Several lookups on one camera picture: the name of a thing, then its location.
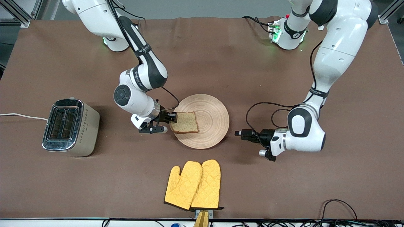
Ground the brown toast slice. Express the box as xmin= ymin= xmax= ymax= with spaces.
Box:
xmin=170 ymin=111 xmax=199 ymax=134

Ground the small circuit box green light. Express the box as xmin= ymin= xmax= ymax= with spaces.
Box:
xmin=268 ymin=20 xmax=282 ymax=44

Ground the white toaster power cable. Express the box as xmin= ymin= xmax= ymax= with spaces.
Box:
xmin=0 ymin=113 xmax=48 ymax=121

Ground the black looped cable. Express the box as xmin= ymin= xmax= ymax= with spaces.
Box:
xmin=321 ymin=199 xmax=358 ymax=221

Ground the aluminium frame profile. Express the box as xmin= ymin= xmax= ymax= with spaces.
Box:
xmin=0 ymin=0 xmax=43 ymax=28
xmin=378 ymin=0 xmax=404 ymax=25

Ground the round wooden plate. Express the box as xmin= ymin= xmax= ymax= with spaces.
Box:
xmin=169 ymin=94 xmax=230 ymax=149

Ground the brown table cover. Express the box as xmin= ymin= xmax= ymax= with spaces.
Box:
xmin=0 ymin=17 xmax=404 ymax=220

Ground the black base cable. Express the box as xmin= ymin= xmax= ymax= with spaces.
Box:
xmin=242 ymin=16 xmax=274 ymax=34

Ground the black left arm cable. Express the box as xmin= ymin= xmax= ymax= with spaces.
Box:
xmin=246 ymin=40 xmax=329 ymax=134

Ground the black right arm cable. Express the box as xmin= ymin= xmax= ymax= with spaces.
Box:
xmin=106 ymin=0 xmax=180 ymax=111

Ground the chrome and beige toaster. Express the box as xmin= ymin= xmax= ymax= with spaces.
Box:
xmin=42 ymin=97 xmax=100 ymax=157

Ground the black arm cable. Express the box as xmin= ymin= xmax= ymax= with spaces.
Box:
xmin=106 ymin=0 xmax=180 ymax=111
xmin=246 ymin=40 xmax=329 ymax=134

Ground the yellow quilted oven mitt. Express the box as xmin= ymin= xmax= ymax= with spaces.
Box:
xmin=164 ymin=161 xmax=203 ymax=211
xmin=191 ymin=159 xmax=224 ymax=211

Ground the black cable bundle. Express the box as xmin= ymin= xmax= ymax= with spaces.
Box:
xmin=232 ymin=219 xmax=404 ymax=227

